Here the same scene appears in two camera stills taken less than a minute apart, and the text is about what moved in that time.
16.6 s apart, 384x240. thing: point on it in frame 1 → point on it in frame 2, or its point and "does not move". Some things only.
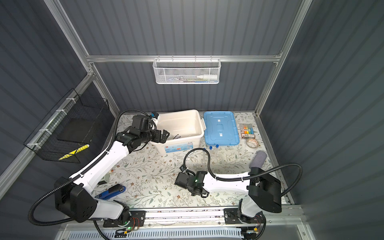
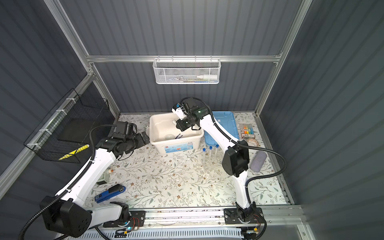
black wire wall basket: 68,132 does not move
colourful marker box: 248,132 does not move
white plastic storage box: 186,128 does not move
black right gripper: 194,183 → 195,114
